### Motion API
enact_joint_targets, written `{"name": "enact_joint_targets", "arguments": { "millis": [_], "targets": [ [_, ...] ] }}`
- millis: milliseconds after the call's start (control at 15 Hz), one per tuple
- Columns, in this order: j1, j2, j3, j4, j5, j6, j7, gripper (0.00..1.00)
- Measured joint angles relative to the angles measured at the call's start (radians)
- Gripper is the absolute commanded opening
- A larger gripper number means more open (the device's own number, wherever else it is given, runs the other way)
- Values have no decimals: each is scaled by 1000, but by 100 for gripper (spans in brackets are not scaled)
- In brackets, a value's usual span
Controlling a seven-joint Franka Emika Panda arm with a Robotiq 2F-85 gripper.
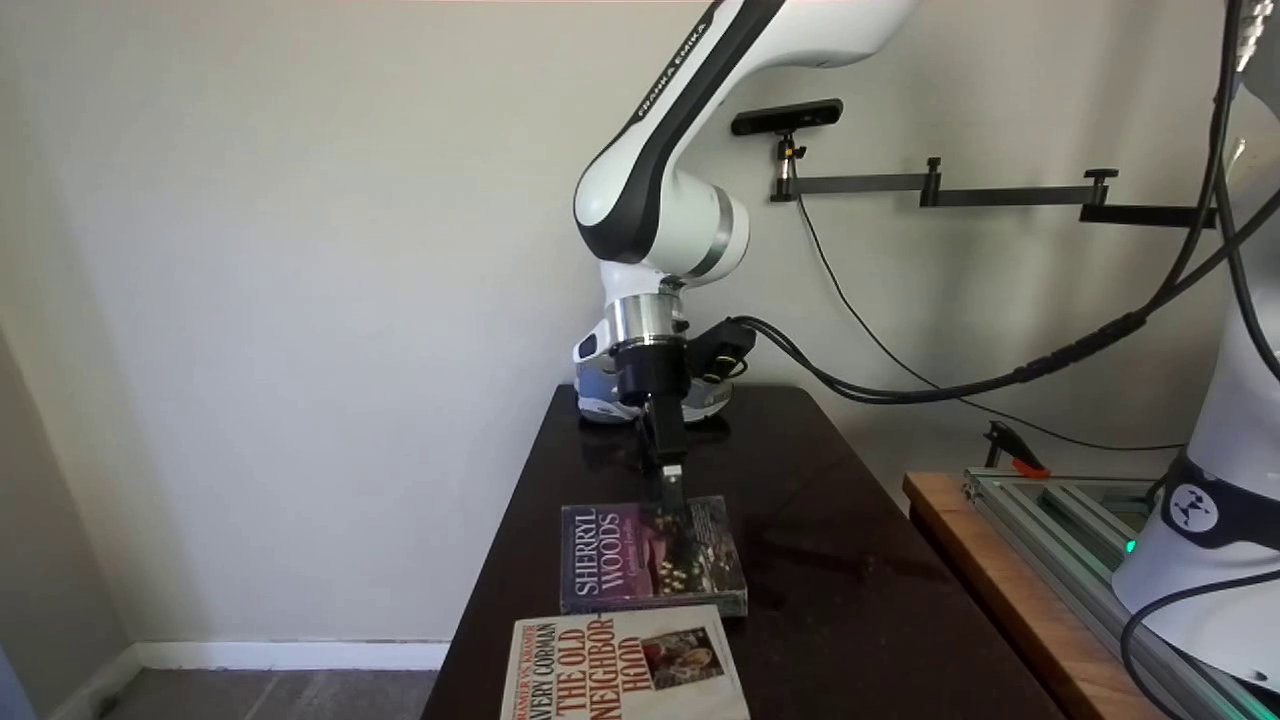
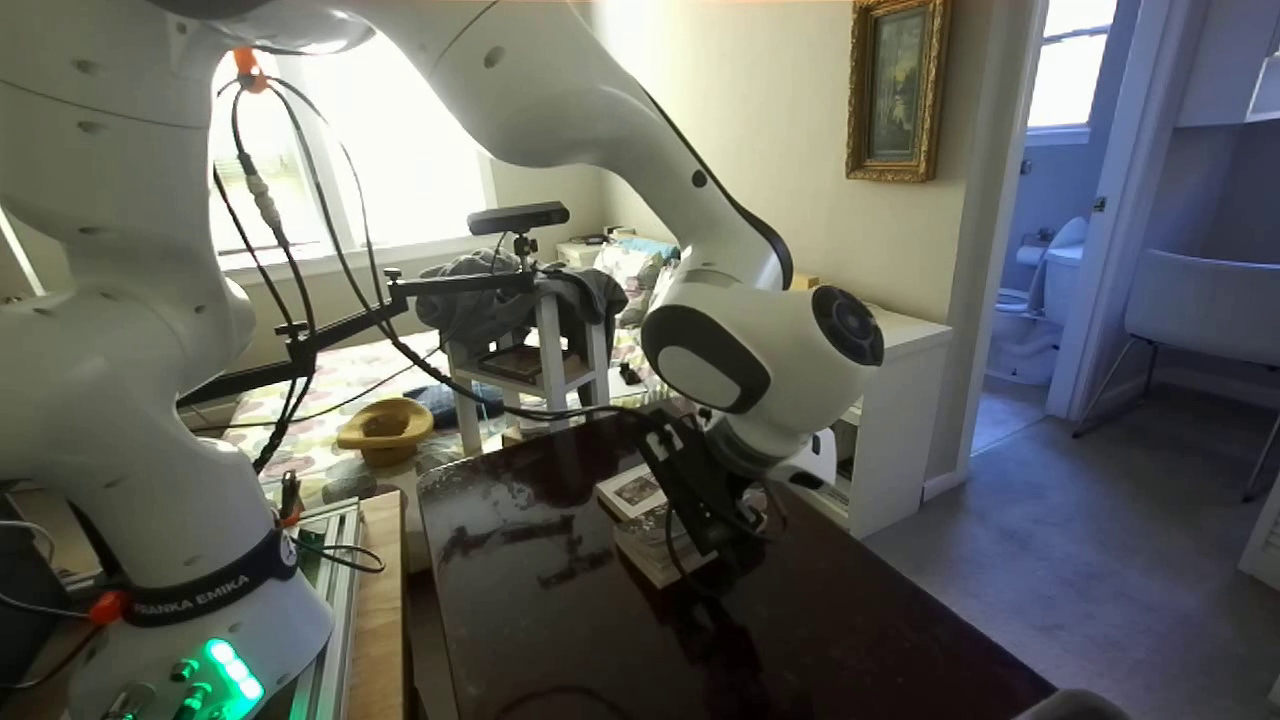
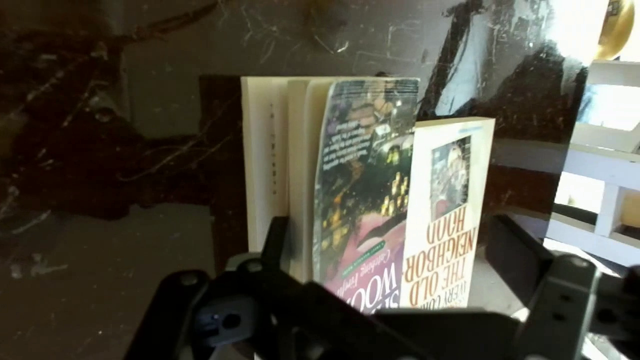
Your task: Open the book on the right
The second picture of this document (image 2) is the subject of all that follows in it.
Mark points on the yellow bowl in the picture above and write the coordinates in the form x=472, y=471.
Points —
x=385, y=430

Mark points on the white wooden stool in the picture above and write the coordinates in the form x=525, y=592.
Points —
x=549, y=352

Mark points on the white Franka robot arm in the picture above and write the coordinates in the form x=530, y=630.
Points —
x=746, y=344

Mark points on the large bright window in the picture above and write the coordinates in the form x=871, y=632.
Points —
x=400, y=173

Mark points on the purple Sherryl Woods paperback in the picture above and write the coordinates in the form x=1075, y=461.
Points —
x=652, y=561

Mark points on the small bright window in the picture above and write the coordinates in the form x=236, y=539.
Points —
x=1071, y=67

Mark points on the cream Old Neighborhood paperback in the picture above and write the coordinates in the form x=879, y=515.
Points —
x=624, y=495

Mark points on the floral quilt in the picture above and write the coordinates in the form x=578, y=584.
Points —
x=642, y=264

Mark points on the white toilet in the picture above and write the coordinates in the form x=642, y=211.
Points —
x=1060, y=264

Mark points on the black camera mount rod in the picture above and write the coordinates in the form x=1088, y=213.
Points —
x=352, y=326

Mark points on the white door frame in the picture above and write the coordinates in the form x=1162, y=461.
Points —
x=1133, y=135

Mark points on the wooden board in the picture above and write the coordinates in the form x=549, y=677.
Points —
x=380, y=614

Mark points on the gold framed painting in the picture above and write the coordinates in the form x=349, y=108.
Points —
x=898, y=85

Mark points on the white nightstand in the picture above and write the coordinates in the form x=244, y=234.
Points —
x=905, y=425

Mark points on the black stereo camera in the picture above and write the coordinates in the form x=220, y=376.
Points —
x=517, y=218

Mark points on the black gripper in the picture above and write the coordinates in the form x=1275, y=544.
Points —
x=733, y=515

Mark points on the blue fabric item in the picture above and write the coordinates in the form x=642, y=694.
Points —
x=441, y=402

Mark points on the grey cloth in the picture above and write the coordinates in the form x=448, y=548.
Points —
x=465, y=305

